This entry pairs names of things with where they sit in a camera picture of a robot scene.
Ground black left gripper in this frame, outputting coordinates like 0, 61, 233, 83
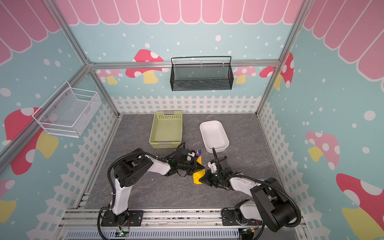
177, 157, 206, 176

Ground yellow paper napkin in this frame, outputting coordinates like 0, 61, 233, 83
193, 156, 206, 185

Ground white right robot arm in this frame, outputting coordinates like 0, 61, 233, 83
199, 157, 302, 233

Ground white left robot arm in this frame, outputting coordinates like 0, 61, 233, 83
107, 148, 205, 216

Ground green perforated plastic basket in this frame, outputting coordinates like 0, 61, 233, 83
149, 111, 183, 149

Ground white plastic tub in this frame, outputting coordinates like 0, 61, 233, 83
200, 120, 230, 154

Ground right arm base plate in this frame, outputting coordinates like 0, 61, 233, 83
221, 208, 262, 226

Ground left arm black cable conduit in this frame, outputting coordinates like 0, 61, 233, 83
96, 141, 187, 240

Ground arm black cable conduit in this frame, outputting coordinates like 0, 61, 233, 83
96, 141, 187, 240
211, 147, 302, 240

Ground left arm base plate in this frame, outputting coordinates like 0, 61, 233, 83
101, 210, 144, 227

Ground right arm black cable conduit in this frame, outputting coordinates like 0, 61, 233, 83
211, 147, 302, 240

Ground black mesh wall basket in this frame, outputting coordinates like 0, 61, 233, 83
170, 56, 234, 91

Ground white wire wall basket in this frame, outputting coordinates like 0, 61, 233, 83
32, 82, 102, 138

